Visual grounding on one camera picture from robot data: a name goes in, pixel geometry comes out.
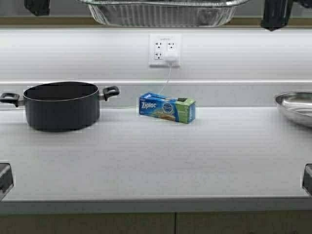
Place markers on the aluminium foil tray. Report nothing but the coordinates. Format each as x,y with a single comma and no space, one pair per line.
163,13

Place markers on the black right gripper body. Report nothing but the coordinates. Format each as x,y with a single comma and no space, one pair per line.
276,14

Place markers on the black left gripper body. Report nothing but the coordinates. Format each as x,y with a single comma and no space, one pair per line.
38,7

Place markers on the stainless steel bowl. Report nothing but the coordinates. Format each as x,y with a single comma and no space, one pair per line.
296,106

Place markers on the black cooking pot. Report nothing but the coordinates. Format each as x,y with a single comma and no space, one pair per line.
61,106

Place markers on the white wall outlet plate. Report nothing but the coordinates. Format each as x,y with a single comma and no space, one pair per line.
161,45

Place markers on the white plug adapter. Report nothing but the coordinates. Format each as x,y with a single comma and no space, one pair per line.
172,60

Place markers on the blue Ziploc bag box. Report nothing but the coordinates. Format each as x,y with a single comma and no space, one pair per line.
173,109

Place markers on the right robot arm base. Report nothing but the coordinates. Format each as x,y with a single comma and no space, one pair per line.
307,179

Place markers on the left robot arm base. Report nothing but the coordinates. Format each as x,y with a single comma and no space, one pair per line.
6,179

